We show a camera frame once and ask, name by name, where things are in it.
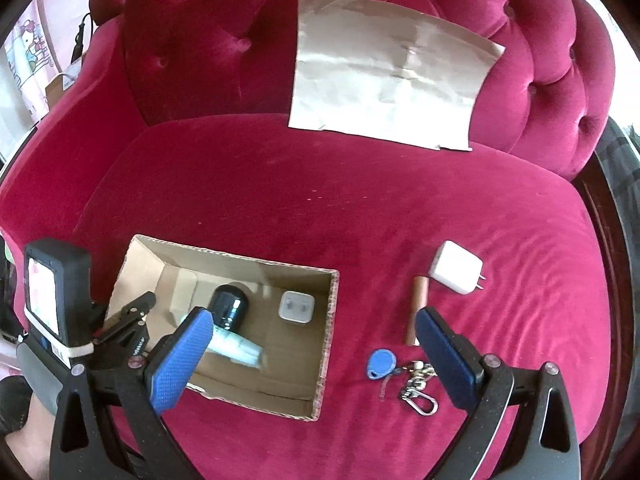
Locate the cartoon cat curtain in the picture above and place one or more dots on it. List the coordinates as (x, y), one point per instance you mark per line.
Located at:
(30, 55)

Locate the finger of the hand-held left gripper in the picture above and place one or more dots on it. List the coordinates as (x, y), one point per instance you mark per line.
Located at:
(125, 330)

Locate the red velvet tufted sofa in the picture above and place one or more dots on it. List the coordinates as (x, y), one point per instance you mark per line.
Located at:
(300, 185)

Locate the large white charger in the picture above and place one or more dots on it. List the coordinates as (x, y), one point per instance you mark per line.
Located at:
(455, 265)

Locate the brown cosmetic tube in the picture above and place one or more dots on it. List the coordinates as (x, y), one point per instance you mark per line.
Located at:
(417, 305)

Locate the dark wooden bed frame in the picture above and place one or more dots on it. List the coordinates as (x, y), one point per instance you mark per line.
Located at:
(607, 260)

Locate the cardboard box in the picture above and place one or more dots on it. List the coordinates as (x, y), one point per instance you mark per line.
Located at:
(325, 340)

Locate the person's left forearm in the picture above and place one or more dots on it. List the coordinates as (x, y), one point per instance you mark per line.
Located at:
(35, 440)

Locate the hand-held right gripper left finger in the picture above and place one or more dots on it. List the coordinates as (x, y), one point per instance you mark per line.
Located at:
(180, 360)

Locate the dark blue round case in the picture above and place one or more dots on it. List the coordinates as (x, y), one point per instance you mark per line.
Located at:
(227, 305)

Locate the creased brown paper sheet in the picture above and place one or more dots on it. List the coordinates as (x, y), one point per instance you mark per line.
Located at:
(390, 70)

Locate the small white charger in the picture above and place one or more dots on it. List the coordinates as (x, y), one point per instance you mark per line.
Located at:
(296, 307)

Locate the grey plaid bedding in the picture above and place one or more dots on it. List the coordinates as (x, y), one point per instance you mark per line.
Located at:
(622, 170)

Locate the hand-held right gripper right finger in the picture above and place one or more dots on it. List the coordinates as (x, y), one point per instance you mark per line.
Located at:
(447, 360)

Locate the small brown cardboard carton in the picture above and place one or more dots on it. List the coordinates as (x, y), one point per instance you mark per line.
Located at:
(60, 92)

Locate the white bottle with black cap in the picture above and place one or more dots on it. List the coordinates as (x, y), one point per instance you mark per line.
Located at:
(240, 347)

